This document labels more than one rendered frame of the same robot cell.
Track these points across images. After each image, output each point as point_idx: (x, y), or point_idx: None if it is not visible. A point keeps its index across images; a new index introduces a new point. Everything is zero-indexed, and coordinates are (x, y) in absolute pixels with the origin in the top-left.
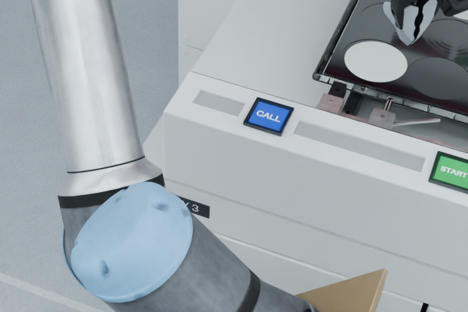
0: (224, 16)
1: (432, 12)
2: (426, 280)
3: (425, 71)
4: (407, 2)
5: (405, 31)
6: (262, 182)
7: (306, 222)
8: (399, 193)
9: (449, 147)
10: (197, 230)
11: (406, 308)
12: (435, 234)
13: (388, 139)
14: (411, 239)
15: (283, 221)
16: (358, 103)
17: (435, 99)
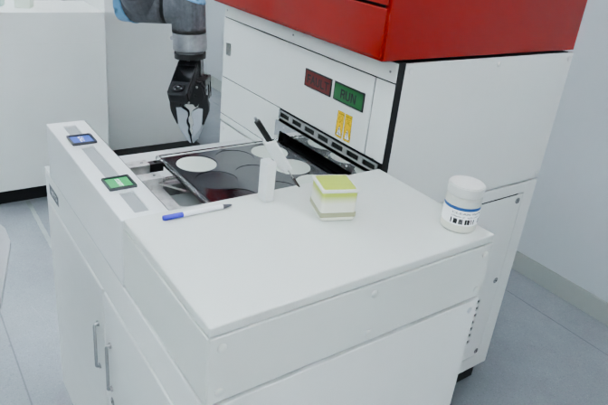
0: None
1: (199, 120)
2: (100, 265)
3: (213, 175)
4: (177, 103)
5: (181, 127)
6: (64, 176)
7: (74, 210)
8: (87, 183)
9: (175, 204)
10: None
11: (99, 292)
12: (97, 220)
13: (116, 164)
14: (93, 225)
15: (71, 210)
16: (175, 183)
17: (197, 183)
